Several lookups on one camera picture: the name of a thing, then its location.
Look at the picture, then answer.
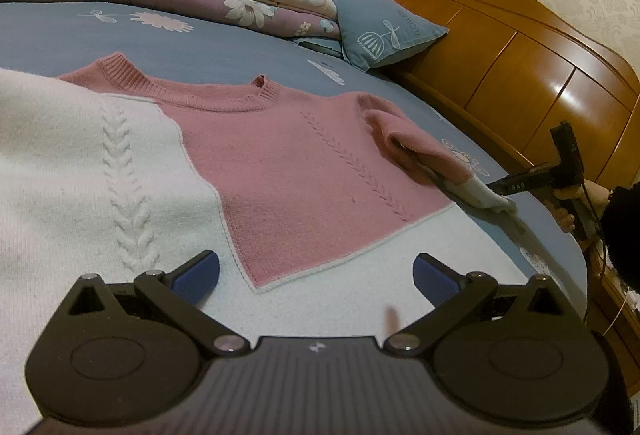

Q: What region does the pink and white knit sweater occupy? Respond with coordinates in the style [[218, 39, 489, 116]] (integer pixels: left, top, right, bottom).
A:
[[1, 53, 525, 434]]

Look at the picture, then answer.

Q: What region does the person's right hand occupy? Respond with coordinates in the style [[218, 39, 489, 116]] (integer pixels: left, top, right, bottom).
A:
[[544, 180, 612, 233]]

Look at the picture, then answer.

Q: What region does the wooden headboard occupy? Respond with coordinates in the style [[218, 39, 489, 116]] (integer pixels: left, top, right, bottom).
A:
[[330, 0, 640, 396]]

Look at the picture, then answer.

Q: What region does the teal pillow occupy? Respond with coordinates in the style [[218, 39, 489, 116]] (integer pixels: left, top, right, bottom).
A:
[[295, 0, 449, 72]]

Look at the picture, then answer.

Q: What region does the teal floral bed sheet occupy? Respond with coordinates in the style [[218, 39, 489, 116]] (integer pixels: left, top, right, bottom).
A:
[[1, 2, 587, 313]]

